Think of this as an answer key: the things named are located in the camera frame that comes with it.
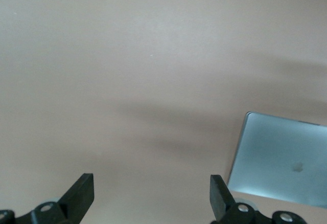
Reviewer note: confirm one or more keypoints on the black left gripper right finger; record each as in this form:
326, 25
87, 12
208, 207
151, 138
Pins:
219, 196

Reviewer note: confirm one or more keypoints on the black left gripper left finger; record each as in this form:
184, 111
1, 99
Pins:
79, 196

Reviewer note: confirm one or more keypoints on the grey laptop with black keyboard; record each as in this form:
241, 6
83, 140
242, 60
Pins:
276, 157

